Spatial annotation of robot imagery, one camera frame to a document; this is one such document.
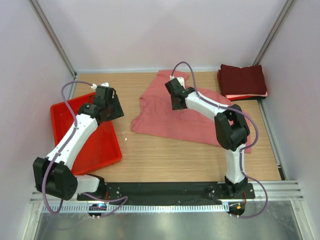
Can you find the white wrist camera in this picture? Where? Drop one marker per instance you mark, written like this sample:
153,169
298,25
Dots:
181,80
95,86

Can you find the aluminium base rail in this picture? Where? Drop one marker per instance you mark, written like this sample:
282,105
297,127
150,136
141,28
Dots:
275,190

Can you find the right aluminium frame post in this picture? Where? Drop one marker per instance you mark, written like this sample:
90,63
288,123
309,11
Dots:
280,19

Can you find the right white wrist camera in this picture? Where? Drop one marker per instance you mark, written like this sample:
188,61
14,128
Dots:
181,80

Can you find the pink t shirt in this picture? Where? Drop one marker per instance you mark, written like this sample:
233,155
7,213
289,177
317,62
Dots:
157,118

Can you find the red plastic tray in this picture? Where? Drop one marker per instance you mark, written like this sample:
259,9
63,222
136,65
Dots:
99,151

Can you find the slotted cable duct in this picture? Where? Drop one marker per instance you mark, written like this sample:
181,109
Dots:
99,207

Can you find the dark red folded shirt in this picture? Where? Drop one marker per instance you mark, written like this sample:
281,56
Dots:
242,80

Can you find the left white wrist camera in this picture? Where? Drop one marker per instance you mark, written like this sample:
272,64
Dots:
95,86

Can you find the aluminium frame post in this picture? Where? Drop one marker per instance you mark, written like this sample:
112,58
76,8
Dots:
52,35
280,19

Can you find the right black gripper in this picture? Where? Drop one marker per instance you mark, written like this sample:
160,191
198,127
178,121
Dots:
174,106

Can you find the pink folded shirt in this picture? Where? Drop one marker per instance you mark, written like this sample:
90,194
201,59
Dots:
265,94

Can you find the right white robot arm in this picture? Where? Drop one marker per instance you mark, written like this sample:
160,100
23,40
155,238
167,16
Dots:
231,129

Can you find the left aluminium frame post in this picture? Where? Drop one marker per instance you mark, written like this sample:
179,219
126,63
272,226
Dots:
52,35

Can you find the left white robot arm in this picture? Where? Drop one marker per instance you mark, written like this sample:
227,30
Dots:
53,174

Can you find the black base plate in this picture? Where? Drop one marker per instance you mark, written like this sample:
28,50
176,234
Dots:
174,193

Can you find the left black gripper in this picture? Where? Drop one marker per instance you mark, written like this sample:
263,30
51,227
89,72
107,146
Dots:
118,112

